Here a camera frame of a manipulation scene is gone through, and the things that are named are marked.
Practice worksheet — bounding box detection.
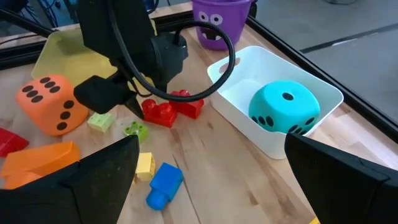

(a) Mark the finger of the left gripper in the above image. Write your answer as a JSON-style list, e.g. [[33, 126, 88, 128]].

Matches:
[[73, 75, 146, 120]]

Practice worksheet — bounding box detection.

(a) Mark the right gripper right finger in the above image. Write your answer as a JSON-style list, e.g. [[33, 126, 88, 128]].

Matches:
[[284, 133, 398, 224]]

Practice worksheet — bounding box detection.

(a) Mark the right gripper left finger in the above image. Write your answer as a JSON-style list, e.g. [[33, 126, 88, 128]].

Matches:
[[0, 135, 140, 224]]

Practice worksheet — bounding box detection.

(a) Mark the yellow-green translucent tray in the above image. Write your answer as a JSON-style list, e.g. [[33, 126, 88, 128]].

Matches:
[[30, 20, 158, 94]]

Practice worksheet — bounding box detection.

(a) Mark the orange foam die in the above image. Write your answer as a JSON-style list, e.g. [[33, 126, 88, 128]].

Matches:
[[15, 73, 90, 138]]

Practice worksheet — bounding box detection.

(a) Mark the red two-stud block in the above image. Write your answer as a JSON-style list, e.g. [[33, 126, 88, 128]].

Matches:
[[169, 89, 205, 120], [141, 98, 178, 129]]

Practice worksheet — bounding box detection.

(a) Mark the blue toy block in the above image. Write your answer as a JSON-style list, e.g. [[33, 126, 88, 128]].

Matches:
[[146, 162, 185, 212]]

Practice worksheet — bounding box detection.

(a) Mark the teal foam die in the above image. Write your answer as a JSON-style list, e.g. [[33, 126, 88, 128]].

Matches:
[[248, 80, 322, 136]]

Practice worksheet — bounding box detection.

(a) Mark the pale green duplo brick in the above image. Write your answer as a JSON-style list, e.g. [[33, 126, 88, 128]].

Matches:
[[86, 111, 116, 134]]

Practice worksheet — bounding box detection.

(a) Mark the lime green duplo brick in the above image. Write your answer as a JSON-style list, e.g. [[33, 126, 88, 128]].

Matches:
[[123, 121, 150, 145]]

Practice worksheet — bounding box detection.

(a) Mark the orange block with stud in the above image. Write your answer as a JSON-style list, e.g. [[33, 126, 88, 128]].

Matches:
[[0, 140, 81, 180]]

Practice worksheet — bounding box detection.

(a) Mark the orange tall block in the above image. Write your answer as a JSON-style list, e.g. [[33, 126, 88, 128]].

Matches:
[[2, 170, 43, 190]]

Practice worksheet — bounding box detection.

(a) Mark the pale yellow duplo brick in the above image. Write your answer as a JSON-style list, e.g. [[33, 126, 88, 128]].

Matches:
[[134, 152, 157, 183]]

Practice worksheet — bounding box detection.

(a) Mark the red stepped block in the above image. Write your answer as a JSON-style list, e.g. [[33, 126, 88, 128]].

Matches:
[[0, 127, 30, 158]]

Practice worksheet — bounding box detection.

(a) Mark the purple monster face bucket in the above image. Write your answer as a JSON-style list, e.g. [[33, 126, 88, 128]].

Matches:
[[191, 0, 257, 52]]

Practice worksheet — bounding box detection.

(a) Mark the white plastic bin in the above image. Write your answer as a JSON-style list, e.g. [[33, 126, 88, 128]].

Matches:
[[207, 45, 345, 161]]

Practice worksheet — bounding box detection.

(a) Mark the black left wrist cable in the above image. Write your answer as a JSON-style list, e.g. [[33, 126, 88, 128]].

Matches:
[[107, 0, 236, 103]]

